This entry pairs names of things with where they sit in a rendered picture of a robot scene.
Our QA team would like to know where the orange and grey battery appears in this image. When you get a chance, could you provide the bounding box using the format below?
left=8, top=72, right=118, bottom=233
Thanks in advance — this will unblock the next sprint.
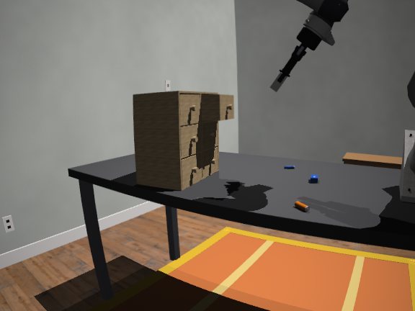
left=295, top=202, right=310, bottom=212

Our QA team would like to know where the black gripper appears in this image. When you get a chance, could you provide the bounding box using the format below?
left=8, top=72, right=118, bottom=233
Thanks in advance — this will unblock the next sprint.
left=270, top=27, right=322, bottom=92

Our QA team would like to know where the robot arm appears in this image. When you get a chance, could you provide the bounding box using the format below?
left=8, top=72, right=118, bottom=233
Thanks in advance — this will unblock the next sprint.
left=296, top=0, right=415, bottom=173

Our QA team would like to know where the light wooden chest of drawers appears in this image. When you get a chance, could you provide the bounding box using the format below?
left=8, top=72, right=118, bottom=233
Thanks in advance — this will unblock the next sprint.
left=133, top=91, right=219, bottom=191

